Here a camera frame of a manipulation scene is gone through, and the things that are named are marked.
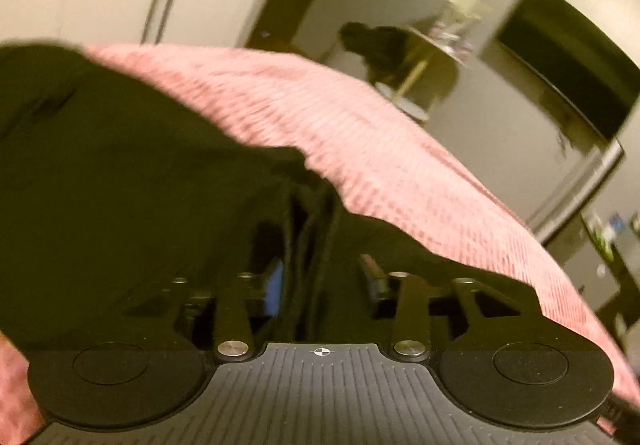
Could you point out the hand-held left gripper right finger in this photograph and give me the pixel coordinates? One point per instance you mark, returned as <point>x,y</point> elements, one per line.
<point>372,277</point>

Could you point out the white wooden-legged side table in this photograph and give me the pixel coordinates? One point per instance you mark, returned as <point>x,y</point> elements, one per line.
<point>425,60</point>

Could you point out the black pants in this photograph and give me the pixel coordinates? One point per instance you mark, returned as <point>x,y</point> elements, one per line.
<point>130,185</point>

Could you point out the grey cabinet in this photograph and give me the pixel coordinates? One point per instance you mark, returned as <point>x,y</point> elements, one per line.
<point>615,275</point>

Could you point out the pink ribbed blanket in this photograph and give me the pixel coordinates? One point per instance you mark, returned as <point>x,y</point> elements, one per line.
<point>380,160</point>

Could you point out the clear plastic container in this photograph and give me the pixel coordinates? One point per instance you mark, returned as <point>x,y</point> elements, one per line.
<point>457,15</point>

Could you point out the black wall television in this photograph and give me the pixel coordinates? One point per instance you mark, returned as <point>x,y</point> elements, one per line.
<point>570,60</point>

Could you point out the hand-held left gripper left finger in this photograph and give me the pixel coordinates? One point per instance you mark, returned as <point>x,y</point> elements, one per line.
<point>274,286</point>

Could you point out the black cloth pile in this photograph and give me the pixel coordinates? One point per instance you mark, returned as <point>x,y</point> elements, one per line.
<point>380,47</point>

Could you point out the white tower heater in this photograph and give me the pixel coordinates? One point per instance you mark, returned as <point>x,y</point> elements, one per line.
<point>580,190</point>

